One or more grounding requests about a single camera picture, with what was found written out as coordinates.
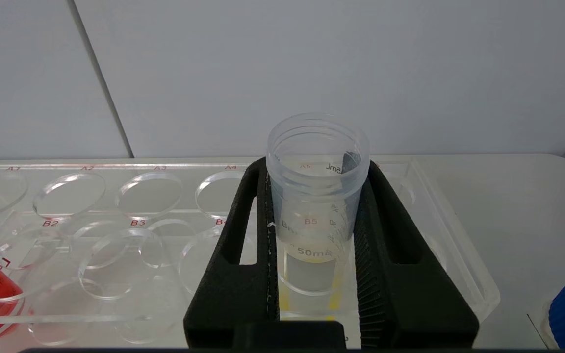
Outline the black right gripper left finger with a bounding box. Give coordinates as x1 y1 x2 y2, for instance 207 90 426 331
183 157 347 349

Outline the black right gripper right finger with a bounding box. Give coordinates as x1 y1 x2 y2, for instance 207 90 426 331
354 161 480 349

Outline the test tube with yellow pigment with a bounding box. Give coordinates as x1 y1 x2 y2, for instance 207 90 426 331
266 113 370 322

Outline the clear acrylic test tube rack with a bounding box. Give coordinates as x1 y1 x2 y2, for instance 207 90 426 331
0 156 501 350

